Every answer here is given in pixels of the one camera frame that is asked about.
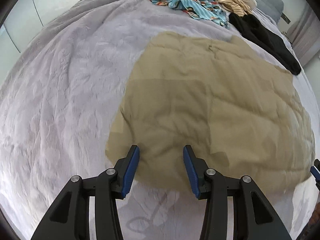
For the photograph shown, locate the beige quilted puffer jacket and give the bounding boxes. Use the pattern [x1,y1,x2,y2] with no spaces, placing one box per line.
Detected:
[105,31,315,193]

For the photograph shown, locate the grey pleated curtain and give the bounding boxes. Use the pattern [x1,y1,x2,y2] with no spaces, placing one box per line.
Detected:
[286,4,319,67]

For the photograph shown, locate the lilac plush bed blanket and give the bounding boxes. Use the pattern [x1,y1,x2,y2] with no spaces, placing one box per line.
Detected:
[1,0,318,239]

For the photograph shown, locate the black folded garment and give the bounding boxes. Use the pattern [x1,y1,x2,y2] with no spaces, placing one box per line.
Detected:
[229,12,302,75]

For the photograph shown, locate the white wardrobe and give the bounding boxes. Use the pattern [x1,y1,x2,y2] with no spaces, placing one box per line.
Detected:
[1,0,80,82]

